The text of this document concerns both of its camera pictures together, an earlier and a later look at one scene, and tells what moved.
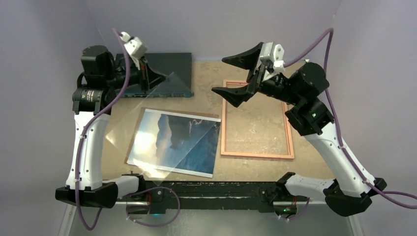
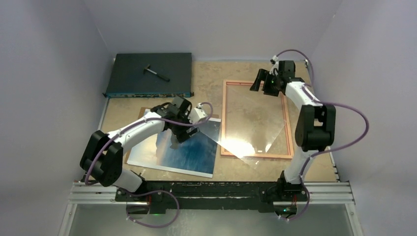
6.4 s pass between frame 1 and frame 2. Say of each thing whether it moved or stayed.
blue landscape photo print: stayed
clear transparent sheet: moved
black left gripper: moved
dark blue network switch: stayed
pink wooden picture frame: stayed
